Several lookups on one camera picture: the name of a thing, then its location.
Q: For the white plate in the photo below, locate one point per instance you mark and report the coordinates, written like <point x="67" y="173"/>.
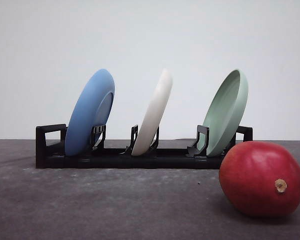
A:
<point x="150" y="122"/>

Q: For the red pomegranate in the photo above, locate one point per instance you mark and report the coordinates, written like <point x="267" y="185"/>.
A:
<point x="260" y="179"/>

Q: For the blue plate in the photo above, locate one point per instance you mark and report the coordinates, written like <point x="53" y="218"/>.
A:
<point x="91" y="109"/>

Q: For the green plate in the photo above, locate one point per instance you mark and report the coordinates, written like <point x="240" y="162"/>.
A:
<point x="225" y="114"/>

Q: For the black dish rack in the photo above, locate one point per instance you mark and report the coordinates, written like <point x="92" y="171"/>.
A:
<point x="50" y="144"/>

